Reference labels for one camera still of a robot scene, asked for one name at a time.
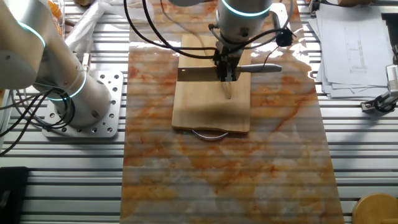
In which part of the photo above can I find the orange marble pattern mat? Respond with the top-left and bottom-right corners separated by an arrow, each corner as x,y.
119,0 -> 345,224

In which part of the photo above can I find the orange fruit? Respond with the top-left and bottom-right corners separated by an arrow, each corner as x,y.
45,0 -> 65,38

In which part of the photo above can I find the clear plastic fruit tray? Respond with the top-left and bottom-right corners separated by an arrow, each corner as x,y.
43,0 -> 67,40

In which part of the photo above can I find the stack of white papers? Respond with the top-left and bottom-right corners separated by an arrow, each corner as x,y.
307,2 -> 395,100

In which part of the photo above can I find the long lotus root piece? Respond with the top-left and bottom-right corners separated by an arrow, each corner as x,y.
223,81 -> 234,100

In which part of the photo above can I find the black box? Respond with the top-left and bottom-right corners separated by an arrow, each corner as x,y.
0,166 -> 30,224

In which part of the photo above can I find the black base cable bundle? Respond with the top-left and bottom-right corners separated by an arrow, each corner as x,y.
0,86 -> 77,156

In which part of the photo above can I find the metal cable connector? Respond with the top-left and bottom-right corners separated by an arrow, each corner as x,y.
81,52 -> 92,73

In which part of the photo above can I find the clear plastic bag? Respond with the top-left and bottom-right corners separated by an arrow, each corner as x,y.
63,0 -> 155,54

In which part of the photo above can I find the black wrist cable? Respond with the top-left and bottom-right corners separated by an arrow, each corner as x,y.
123,0 -> 295,68

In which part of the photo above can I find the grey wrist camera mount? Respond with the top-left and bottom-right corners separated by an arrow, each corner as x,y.
269,2 -> 295,47

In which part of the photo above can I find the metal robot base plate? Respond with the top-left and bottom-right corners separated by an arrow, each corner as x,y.
42,70 -> 124,139

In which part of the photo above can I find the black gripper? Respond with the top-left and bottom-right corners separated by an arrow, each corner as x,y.
213,42 -> 243,83

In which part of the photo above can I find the wooden cutting board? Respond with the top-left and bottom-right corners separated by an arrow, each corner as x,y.
171,34 -> 252,141

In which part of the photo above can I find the steel cleaver knife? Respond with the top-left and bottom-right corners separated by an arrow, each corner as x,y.
177,63 -> 283,83

